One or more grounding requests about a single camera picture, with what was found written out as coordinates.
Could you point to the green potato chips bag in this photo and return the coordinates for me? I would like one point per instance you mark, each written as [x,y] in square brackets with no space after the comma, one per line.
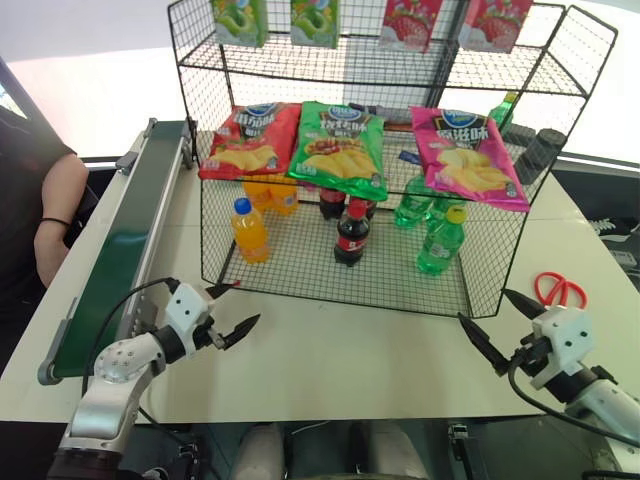
[335,150]

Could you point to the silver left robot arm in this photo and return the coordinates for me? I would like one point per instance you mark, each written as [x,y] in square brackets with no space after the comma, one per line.
[115,380]

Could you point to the person's bare forearm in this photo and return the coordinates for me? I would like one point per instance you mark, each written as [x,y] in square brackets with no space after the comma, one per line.
[60,200]

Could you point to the green drink carton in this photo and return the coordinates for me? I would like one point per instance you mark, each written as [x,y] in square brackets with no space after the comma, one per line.
[240,22]
[315,22]

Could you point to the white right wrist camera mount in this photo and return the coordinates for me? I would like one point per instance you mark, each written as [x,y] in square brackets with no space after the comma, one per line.
[570,340]

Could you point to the small blue object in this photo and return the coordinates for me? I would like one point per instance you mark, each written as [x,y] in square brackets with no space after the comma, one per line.
[409,156]

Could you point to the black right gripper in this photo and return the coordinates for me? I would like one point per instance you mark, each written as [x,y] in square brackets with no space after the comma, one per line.
[532,356]

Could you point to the green conveyor belt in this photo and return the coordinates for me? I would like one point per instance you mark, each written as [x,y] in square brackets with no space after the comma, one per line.
[115,250]

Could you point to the pale rounded shape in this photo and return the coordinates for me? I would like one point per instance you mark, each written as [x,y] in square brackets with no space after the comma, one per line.
[260,452]
[400,452]

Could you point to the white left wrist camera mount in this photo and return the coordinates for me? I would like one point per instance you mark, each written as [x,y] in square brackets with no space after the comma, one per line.
[187,312]

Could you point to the person in black shirt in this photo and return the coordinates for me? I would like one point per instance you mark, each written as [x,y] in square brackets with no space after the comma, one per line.
[25,165]

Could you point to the green soda bottle yellow cap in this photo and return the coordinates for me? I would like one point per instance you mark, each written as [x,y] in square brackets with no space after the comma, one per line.
[440,245]

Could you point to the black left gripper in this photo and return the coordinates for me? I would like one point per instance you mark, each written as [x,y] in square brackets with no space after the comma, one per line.
[210,337]

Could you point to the cola bottle red cap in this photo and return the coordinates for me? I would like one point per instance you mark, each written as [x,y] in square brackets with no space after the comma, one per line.
[352,240]

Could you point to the dark grey cylinder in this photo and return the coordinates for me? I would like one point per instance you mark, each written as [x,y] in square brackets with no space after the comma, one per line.
[520,136]
[540,155]

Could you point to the red potato chips bag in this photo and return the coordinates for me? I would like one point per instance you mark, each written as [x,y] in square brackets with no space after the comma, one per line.
[250,145]

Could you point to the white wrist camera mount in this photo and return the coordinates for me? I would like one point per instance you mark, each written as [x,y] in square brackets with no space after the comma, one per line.
[570,340]
[187,312]

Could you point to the black wristband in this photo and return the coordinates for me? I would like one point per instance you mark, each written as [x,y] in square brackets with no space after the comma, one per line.
[54,220]

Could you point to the red strawberry drink carton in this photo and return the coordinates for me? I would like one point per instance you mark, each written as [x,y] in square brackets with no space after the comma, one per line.
[410,25]
[495,25]

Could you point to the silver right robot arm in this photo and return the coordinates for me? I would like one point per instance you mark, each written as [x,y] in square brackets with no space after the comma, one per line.
[610,400]

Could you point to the pink potato chips bag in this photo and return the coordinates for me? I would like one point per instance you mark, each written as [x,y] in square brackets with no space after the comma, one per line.
[465,160]

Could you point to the orange soda bottle blue cap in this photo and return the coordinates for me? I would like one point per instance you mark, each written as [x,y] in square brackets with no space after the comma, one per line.
[250,235]

